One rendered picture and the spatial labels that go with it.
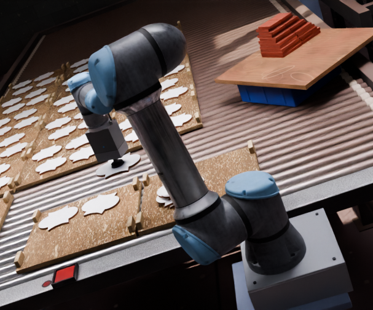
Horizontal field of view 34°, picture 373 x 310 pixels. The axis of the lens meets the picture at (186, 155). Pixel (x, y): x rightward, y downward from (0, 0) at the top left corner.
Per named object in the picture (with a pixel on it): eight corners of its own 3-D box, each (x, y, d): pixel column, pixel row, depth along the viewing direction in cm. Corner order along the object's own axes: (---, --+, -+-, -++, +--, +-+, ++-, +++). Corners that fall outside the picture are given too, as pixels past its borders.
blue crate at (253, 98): (344, 71, 244) (338, 48, 240) (295, 108, 229) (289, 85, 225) (287, 69, 268) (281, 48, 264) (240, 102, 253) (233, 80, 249)
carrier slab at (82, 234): (136, 237, 187) (134, 234, 187) (17, 275, 193) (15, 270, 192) (142, 183, 219) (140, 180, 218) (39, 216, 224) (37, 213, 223)
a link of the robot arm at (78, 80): (70, 84, 169) (61, 80, 177) (86, 118, 174) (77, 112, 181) (94, 72, 172) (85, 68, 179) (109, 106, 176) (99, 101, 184)
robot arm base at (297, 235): (307, 267, 142) (296, 235, 137) (246, 280, 146) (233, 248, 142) (305, 229, 155) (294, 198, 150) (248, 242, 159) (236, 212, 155)
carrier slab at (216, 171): (266, 198, 181) (264, 194, 181) (139, 236, 188) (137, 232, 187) (255, 147, 213) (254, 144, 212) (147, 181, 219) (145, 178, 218)
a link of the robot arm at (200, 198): (260, 241, 137) (147, 23, 127) (206, 277, 133) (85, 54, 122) (236, 233, 148) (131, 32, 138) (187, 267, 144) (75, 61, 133)
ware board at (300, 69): (384, 31, 239) (383, 27, 238) (306, 90, 215) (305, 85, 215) (290, 33, 278) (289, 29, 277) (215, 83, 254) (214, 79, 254)
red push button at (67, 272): (74, 280, 179) (72, 277, 179) (56, 286, 180) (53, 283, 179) (76, 268, 185) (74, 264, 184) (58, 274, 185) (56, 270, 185)
